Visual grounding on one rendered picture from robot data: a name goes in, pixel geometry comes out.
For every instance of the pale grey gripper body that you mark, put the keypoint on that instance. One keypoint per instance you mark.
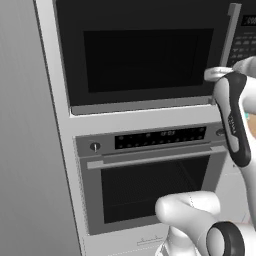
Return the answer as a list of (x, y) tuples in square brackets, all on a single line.
[(216, 73)]

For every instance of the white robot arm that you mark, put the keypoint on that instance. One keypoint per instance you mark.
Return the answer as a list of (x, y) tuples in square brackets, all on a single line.
[(235, 133)]

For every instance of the black microwave oven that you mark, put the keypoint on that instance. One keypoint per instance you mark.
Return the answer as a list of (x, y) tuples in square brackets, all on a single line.
[(245, 46)]

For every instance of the black microwave door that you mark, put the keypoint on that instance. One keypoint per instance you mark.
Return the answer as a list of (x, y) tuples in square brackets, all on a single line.
[(140, 60)]

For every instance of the steel oven door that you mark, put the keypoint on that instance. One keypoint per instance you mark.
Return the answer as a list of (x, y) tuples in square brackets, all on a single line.
[(93, 200)]

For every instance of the round oven knob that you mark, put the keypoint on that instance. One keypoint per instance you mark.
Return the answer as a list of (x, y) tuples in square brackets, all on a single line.
[(95, 146), (219, 132)]

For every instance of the white tall appliance cabinet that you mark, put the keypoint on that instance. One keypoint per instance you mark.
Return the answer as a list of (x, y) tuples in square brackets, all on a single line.
[(63, 110)]

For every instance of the steel built-in oven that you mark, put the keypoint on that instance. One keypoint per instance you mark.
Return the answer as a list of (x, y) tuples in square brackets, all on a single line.
[(100, 196)]

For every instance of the white drawer front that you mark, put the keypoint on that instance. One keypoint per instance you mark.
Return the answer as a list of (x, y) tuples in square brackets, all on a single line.
[(113, 241)]

